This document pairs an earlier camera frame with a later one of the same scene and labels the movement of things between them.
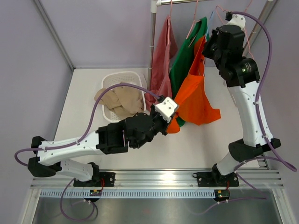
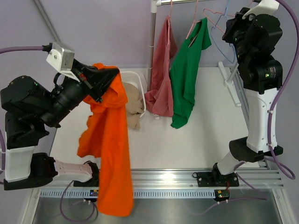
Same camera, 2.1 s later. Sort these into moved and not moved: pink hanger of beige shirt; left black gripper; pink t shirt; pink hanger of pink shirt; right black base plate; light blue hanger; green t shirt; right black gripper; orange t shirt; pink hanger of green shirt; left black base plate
Moved: orange t shirt; pink hanger of beige shirt; left black gripper; light blue hanger; right black gripper
Not moved: pink hanger of green shirt; pink t shirt; pink hanger of pink shirt; green t shirt; left black base plate; right black base plate
